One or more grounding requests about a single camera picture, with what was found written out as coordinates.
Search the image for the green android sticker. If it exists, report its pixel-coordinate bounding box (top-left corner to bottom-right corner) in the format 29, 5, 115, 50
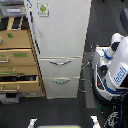
37, 2, 49, 17

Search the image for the fridge drawer handle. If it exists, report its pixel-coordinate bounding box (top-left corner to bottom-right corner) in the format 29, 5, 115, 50
50, 60, 71, 66
52, 79, 70, 84

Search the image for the bottom fridge drawer handle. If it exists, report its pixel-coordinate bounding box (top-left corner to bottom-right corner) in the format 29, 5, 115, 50
52, 79, 70, 84

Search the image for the grey device on cabinet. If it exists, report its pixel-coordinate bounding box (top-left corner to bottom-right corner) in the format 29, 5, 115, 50
0, 5, 26, 17

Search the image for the middle fridge drawer handle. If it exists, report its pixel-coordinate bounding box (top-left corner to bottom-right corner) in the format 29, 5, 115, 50
50, 60, 71, 66

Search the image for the white refrigerator body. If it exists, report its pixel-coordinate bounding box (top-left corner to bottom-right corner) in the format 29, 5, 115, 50
23, 0, 93, 100

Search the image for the white blue parked robot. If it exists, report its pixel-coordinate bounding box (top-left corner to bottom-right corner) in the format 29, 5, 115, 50
92, 33, 128, 103

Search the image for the wooden drawer cabinet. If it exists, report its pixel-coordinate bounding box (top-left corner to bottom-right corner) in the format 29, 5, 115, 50
0, 17, 45, 97

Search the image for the grey coiled cable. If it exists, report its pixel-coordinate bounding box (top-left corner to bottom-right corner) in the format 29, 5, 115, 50
78, 78, 94, 94

